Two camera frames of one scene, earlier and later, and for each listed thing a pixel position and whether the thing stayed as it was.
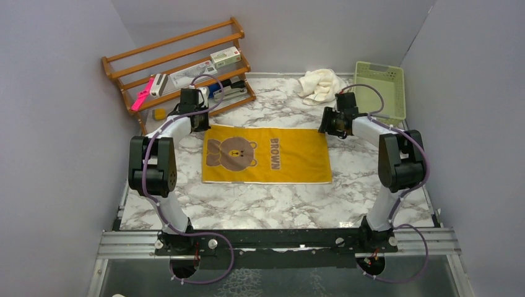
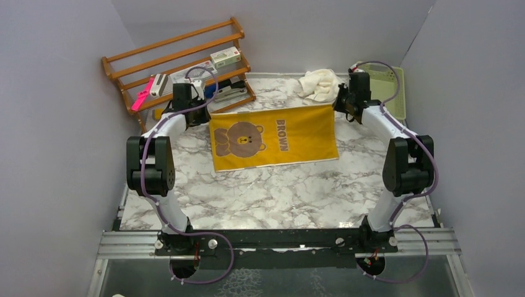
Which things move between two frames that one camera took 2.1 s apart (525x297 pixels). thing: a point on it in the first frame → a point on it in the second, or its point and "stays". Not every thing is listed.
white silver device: x=158 y=85 stays
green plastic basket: x=390 y=80 stays
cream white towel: x=319 y=86 stays
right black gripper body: x=336 y=116 → x=342 y=101
